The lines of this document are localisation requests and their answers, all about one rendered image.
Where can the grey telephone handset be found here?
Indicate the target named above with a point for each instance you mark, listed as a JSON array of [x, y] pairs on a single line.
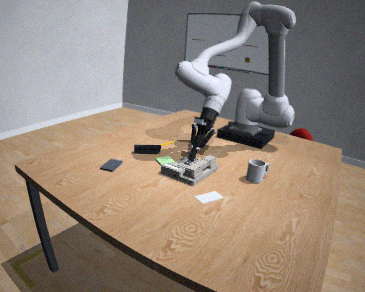
[[196, 168]]

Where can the white rectangular sheet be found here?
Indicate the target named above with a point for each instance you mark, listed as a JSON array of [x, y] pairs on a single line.
[[208, 197]]

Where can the light green sticky note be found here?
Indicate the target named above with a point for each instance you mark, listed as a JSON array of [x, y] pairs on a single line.
[[162, 160]]

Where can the grey mug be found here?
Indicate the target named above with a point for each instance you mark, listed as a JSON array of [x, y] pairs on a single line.
[[255, 173]]

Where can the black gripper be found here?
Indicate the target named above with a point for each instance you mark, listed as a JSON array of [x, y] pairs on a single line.
[[200, 140]]

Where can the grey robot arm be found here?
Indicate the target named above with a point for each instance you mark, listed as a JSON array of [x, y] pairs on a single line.
[[250, 110]]

